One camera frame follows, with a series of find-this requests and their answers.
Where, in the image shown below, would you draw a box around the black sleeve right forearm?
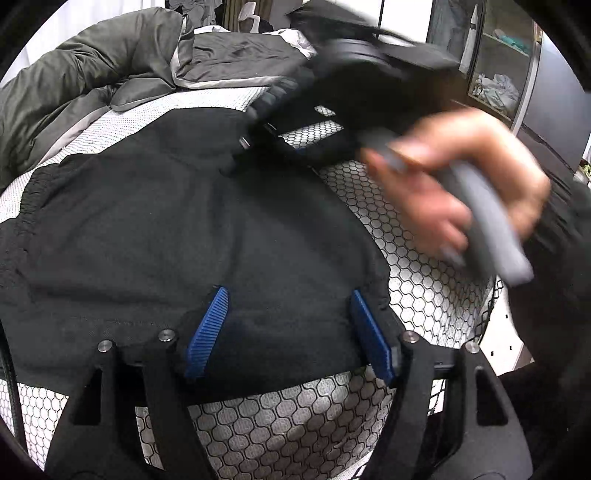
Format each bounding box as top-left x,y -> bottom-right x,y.
502,171 -> 590,430

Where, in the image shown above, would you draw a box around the white office chair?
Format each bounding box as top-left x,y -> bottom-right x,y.
238,2 -> 260,33

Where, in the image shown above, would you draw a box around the black pants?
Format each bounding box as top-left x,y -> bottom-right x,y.
1,108 -> 389,400

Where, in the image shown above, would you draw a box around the grey duvet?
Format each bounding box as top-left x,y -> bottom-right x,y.
1,7 -> 315,188

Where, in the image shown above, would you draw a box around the right hand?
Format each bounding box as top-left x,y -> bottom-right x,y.
361,108 -> 551,260

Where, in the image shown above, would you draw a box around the white honeycomb mattress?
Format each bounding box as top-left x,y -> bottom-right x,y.
1,87 -> 499,479

